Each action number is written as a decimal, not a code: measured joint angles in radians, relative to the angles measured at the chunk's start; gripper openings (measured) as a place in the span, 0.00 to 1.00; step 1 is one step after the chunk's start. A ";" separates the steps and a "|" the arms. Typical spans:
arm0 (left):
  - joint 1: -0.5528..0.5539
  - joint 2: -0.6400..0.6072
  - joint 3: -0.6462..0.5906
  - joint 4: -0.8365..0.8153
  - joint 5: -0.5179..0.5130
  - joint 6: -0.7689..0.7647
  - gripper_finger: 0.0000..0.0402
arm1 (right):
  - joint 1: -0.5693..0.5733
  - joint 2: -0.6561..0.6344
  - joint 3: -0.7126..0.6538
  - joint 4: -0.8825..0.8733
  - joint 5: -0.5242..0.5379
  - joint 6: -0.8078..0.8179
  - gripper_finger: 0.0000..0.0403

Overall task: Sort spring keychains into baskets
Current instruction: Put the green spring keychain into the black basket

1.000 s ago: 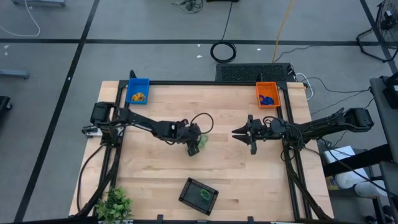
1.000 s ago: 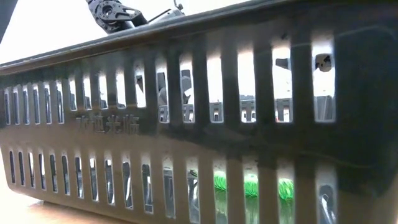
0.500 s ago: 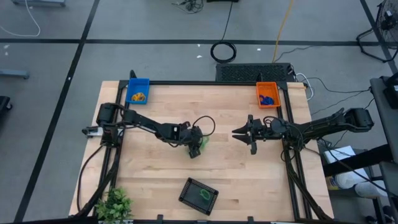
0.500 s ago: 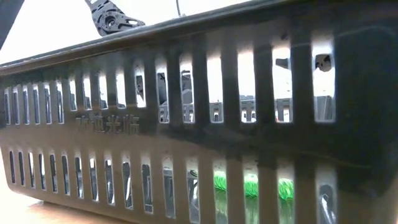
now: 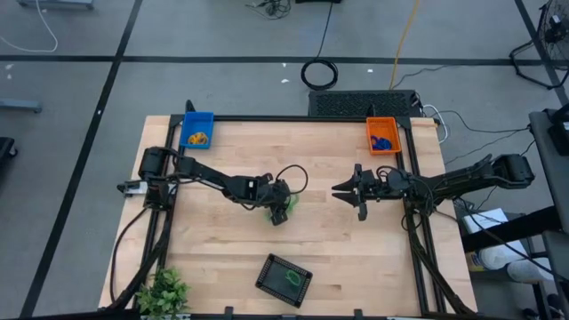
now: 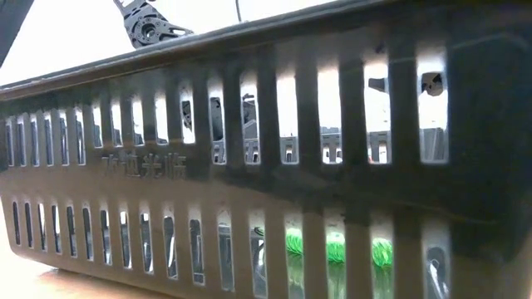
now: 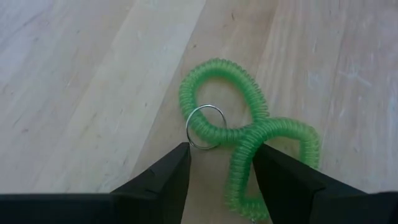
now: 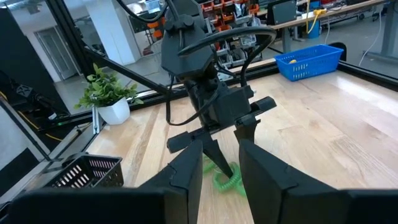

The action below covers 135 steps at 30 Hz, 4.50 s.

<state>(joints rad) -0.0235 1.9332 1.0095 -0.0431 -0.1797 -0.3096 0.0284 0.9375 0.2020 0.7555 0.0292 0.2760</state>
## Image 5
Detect green artificial plant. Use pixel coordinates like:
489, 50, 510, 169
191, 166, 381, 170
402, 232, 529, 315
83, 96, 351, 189
134, 266, 193, 319

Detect black aluminium table frame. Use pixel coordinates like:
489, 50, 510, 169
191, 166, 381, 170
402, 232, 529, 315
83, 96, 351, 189
106, 100, 479, 320

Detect black floor fan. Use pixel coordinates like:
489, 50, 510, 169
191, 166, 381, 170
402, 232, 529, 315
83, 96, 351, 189
509, 0, 569, 91

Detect white paper towel roll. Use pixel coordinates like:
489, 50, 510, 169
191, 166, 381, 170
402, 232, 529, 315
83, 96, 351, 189
477, 243, 531, 272

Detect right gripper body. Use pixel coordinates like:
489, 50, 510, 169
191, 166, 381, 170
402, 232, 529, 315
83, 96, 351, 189
352, 163, 389, 222

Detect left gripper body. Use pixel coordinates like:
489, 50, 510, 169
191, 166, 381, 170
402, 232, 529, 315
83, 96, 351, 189
255, 172, 294, 227

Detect silver arm base bracket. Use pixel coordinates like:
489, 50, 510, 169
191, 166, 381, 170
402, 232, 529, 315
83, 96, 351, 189
116, 179, 148, 197

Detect black coiled floor cable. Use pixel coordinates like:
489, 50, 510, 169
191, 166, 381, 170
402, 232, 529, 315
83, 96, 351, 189
300, 58, 340, 92

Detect grey side desk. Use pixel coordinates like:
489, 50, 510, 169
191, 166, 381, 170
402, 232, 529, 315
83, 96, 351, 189
528, 104, 569, 232

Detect white paper box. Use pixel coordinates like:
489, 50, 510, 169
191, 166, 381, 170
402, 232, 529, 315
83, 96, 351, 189
461, 207, 510, 236

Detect yellow floor cable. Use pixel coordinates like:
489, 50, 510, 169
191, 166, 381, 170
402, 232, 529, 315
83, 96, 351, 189
389, 0, 421, 91

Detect black cable tangle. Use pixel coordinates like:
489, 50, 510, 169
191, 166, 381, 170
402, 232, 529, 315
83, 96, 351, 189
246, 0, 293, 20

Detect orange plastic basket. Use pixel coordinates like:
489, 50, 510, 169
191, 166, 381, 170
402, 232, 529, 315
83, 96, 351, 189
365, 116, 403, 156

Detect black mesh computer case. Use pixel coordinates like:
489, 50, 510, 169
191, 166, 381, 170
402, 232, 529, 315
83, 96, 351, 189
307, 89, 424, 119

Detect grey metal stand foot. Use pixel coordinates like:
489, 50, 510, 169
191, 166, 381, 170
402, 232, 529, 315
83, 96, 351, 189
17, 0, 95, 10
0, 98, 44, 114

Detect black slotted plastic basket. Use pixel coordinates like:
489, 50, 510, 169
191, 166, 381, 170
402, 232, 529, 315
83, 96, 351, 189
254, 252, 314, 309

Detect blue plastic basket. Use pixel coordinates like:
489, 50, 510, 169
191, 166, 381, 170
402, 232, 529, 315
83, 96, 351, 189
179, 110, 215, 150

